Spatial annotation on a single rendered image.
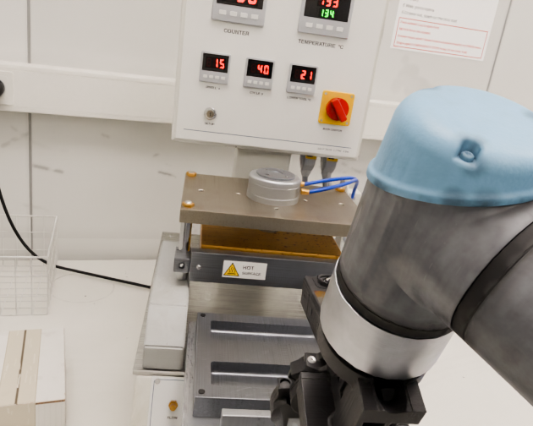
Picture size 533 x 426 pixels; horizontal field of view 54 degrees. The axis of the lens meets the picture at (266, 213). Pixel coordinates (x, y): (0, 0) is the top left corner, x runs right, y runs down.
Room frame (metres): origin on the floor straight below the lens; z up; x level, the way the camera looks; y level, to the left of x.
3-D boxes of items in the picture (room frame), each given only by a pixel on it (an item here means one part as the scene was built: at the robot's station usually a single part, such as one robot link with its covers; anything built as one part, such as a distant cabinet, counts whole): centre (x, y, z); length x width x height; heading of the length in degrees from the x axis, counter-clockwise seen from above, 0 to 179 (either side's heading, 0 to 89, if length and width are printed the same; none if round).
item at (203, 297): (0.80, 0.00, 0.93); 0.46 x 0.35 x 0.01; 9
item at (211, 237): (0.77, -0.01, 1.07); 0.22 x 0.17 x 0.10; 99
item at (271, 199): (0.80, -0.02, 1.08); 0.31 x 0.24 x 0.13; 99
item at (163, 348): (0.68, 0.12, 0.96); 0.25 x 0.05 x 0.07; 9
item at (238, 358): (0.53, -0.04, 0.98); 0.20 x 0.17 x 0.03; 99
